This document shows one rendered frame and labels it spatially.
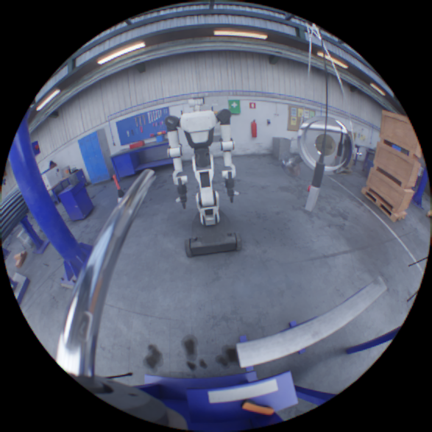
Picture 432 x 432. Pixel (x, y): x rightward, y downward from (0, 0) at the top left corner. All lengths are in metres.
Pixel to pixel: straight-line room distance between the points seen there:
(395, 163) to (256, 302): 3.69
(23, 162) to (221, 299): 2.35
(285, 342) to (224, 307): 0.98
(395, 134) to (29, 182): 5.52
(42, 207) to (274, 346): 2.06
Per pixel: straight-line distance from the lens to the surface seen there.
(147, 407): 0.28
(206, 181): 1.35
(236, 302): 1.39
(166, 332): 1.42
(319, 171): 0.71
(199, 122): 1.22
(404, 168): 3.86
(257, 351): 0.44
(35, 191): 1.95
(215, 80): 5.03
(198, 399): 0.54
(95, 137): 5.42
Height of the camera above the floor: 1.31
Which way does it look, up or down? 37 degrees down
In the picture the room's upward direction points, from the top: 6 degrees counter-clockwise
